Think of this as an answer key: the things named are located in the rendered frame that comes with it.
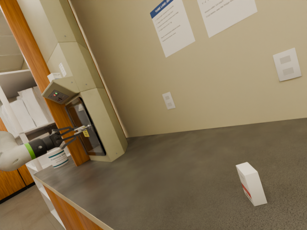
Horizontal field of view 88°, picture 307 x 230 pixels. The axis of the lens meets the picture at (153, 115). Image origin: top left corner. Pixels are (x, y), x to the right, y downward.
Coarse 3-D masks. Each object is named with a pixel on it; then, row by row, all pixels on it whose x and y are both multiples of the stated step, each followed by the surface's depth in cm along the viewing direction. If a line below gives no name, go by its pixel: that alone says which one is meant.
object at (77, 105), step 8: (72, 104) 105; (80, 104) 97; (72, 112) 110; (80, 112) 101; (72, 120) 116; (80, 120) 106; (88, 120) 98; (88, 128) 102; (80, 136) 117; (96, 136) 98; (88, 144) 112; (96, 144) 102; (88, 152) 118; (96, 152) 107; (104, 152) 100
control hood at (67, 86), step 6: (60, 78) 88; (66, 78) 91; (72, 78) 93; (54, 84) 88; (60, 84) 88; (66, 84) 90; (72, 84) 92; (48, 90) 97; (60, 90) 94; (66, 90) 92; (72, 90) 92; (78, 90) 94; (42, 96) 108; (72, 96) 100
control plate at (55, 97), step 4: (52, 92) 99; (56, 92) 97; (60, 92) 96; (48, 96) 106; (52, 96) 105; (56, 96) 103; (60, 96) 102; (64, 96) 101; (68, 96) 99; (56, 100) 110; (60, 100) 108
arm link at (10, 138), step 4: (0, 132) 79; (4, 132) 81; (8, 132) 83; (0, 136) 78; (4, 136) 79; (8, 136) 81; (12, 136) 83; (0, 140) 77; (4, 140) 78; (8, 140) 79; (12, 140) 81
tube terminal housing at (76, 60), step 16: (64, 48) 93; (80, 48) 101; (48, 64) 111; (64, 64) 95; (80, 64) 98; (80, 80) 96; (96, 80) 109; (80, 96) 96; (96, 96) 101; (96, 112) 100; (112, 112) 118; (96, 128) 98; (112, 128) 105; (112, 144) 103; (96, 160) 116; (112, 160) 102
